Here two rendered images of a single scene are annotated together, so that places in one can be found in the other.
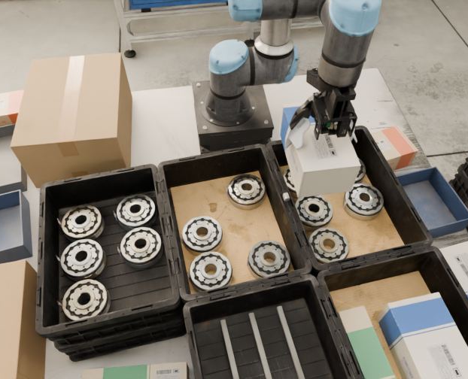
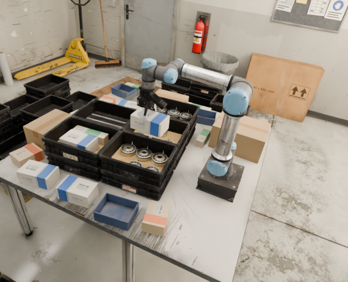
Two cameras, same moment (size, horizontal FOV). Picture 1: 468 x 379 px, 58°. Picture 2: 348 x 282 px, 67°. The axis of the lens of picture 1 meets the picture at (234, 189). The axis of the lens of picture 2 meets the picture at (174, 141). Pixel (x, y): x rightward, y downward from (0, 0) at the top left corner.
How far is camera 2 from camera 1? 1.93 m
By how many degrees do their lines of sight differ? 76
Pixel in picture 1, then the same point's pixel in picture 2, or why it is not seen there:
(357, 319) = (102, 135)
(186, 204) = (175, 135)
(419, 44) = not seen: outside the picture
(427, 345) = (80, 136)
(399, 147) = (151, 216)
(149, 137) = not seen: hidden behind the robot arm
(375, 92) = (205, 262)
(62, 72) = (258, 126)
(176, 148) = not seen: hidden behind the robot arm
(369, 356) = (92, 131)
